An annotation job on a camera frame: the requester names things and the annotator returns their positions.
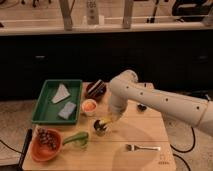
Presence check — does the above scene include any yellow banana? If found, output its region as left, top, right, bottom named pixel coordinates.
left=99, top=117, right=112, bottom=128

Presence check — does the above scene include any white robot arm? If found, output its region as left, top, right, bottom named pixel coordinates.
left=109, top=70, right=213, bottom=133

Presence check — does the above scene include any small metal cup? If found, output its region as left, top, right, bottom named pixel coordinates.
left=93, top=120, right=107, bottom=136

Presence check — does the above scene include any white cup with orange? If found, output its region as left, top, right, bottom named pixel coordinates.
left=81, top=99, right=97, bottom=116

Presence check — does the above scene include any chocolate cake slice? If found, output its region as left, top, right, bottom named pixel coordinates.
left=85, top=79, right=106, bottom=101

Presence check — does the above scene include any silver fork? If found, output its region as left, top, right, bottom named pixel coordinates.
left=125, top=144, right=161, bottom=151

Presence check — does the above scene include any green bell pepper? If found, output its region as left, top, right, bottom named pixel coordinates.
left=62, top=131, right=89, bottom=148

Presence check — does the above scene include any green plastic tray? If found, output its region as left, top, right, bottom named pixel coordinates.
left=32, top=79, right=82, bottom=125

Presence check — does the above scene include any white triangular cloth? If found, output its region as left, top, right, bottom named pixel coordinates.
left=52, top=83, right=70, bottom=104

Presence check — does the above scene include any dark grapes bunch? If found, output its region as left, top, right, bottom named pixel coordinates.
left=37, top=128, right=56, bottom=150

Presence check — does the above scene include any orange bowl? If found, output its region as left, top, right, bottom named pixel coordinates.
left=30, top=128, right=62, bottom=162

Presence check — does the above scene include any black bar at table edge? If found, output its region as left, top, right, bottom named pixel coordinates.
left=17, top=129, right=32, bottom=171

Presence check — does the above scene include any black cable right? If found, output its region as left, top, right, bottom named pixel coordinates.
left=169, top=126, right=198, bottom=171

